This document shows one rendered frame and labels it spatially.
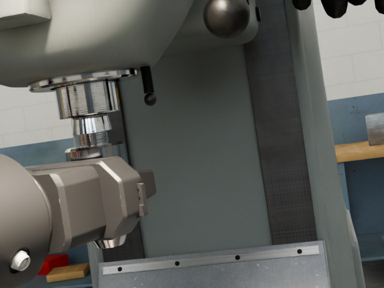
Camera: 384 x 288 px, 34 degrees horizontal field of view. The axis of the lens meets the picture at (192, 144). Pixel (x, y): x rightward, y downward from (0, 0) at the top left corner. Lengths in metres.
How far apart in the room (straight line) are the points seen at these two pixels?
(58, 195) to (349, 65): 4.33
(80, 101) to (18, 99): 4.74
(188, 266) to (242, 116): 0.22
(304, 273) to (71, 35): 0.53
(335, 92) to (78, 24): 4.30
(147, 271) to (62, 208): 0.50
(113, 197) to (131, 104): 0.46
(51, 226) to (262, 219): 0.49
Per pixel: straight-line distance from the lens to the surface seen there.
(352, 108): 4.66
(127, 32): 0.42
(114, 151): 0.48
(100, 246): 0.50
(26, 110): 5.18
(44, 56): 0.42
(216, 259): 0.86
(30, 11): 0.38
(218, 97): 0.85
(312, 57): 0.88
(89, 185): 0.42
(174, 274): 0.88
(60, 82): 0.46
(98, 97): 0.47
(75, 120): 0.49
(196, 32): 0.59
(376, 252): 4.14
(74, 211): 0.41
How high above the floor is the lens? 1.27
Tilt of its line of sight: 3 degrees down
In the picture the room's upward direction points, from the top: 8 degrees counter-clockwise
